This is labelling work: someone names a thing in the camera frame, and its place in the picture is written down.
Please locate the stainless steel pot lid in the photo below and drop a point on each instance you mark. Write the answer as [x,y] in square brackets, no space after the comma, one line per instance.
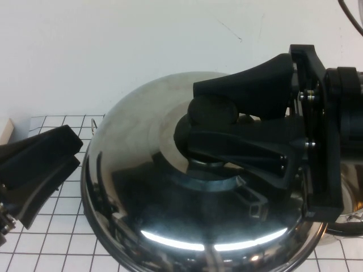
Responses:
[136,170]

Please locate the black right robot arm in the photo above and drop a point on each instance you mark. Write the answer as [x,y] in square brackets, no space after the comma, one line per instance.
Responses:
[350,107]

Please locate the beige board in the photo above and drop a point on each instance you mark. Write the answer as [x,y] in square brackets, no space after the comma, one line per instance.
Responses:
[5,131]

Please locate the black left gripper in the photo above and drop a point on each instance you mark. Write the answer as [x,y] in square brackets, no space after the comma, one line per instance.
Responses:
[6,209]

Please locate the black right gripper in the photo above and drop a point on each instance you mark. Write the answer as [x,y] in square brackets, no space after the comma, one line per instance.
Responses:
[326,141]

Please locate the white grid-pattern tablecloth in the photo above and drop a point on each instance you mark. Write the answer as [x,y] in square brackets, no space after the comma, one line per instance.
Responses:
[56,243]

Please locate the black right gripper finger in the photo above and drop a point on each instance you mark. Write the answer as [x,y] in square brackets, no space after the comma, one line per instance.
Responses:
[255,85]

